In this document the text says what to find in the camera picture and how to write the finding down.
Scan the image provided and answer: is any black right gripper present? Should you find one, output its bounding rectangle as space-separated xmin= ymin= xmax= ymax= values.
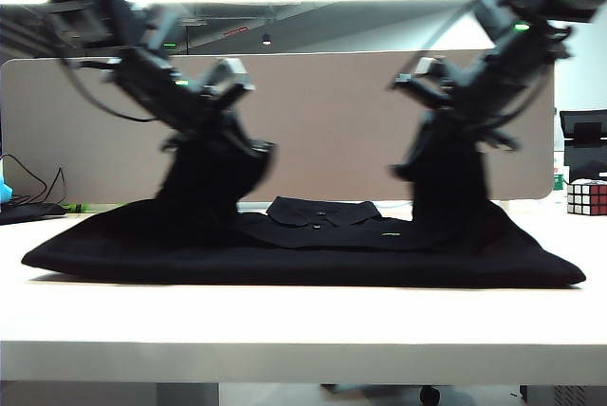
xmin=387 ymin=52 xmax=535 ymax=183

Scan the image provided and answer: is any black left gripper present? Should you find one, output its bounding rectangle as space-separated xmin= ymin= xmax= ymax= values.
xmin=112 ymin=47 xmax=278 ymax=164

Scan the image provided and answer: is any black polo shirt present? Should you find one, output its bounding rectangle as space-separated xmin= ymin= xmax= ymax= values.
xmin=21 ymin=114 xmax=587 ymax=290

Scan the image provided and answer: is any beige fabric desk divider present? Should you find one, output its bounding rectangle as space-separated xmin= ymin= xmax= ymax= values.
xmin=0 ymin=49 xmax=556 ymax=204

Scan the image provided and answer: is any black mesh office chair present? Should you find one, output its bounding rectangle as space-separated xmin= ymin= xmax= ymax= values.
xmin=559 ymin=110 xmax=607 ymax=185

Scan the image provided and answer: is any Rubik's cube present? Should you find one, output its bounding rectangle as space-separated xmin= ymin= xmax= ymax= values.
xmin=565 ymin=180 xmax=607 ymax=217

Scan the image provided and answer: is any black flat pad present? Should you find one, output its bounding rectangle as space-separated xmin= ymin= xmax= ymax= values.
xmin=0 ymin=203 xmax=68 ymax=227

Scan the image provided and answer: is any black chair wheel base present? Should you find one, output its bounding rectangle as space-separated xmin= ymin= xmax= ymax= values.
xmin=319 ymin=382 xmax=443 ymax=406

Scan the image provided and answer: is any grey cabinet under table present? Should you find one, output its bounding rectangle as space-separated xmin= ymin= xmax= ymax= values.
xmin=518 ymin=384 xmax=607 ymax=406

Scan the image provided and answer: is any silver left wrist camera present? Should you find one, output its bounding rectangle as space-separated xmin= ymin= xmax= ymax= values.
xmin=188 ymin=57 xmax=257 ymax=101

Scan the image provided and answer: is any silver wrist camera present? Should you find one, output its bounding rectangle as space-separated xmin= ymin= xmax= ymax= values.
xmin=389 ymin=56 xmax=459 ymax=95
xmin=188 ymin=57 xmax=257 ymax=101

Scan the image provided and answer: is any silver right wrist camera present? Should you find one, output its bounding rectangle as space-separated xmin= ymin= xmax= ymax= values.
xmin=389 ymin=56 xmax=459 ymax=95

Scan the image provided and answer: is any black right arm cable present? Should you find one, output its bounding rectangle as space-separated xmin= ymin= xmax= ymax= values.
xmin=415 ymin=0 xmax=487 ymax=64

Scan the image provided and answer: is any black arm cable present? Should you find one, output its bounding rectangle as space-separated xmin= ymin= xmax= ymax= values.
xmin=415 ymin=0 xmax=487 ymax=64
xmin=59 ymin=57 xmax=160 ymax=123

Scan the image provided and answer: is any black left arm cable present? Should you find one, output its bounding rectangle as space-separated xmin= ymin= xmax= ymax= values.
xmin=59 ymin=57 xmax=160 ymax=123

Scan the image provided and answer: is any thin black cable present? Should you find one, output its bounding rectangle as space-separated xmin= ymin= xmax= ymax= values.
xmin=0 ymin=154 xmax=68 ymax=206

